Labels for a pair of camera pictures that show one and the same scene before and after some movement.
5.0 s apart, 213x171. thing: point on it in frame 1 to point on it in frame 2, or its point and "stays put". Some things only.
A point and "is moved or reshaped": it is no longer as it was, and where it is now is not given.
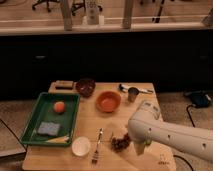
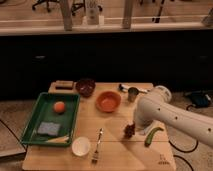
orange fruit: [59, 106] stays put
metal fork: [96, 157] stays put
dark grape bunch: [120, 144] is moved or reshaped
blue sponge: [47, 127] stays put
